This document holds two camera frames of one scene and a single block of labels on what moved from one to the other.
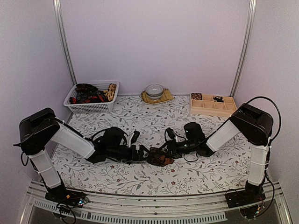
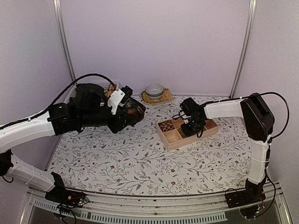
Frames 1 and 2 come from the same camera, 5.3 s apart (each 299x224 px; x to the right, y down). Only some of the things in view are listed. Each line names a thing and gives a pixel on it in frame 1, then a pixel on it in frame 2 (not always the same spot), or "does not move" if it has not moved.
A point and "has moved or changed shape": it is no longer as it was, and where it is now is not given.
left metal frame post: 63,34 does not move
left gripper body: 126,156 to 116,126
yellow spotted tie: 110,92 does not move
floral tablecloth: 222,171 does not move
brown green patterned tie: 157,157 to 134,110
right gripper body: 180,150 to 194,127
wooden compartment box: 213,105 has moved or changed shape
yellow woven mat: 166,97 does not move
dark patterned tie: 196,96 to 166,125
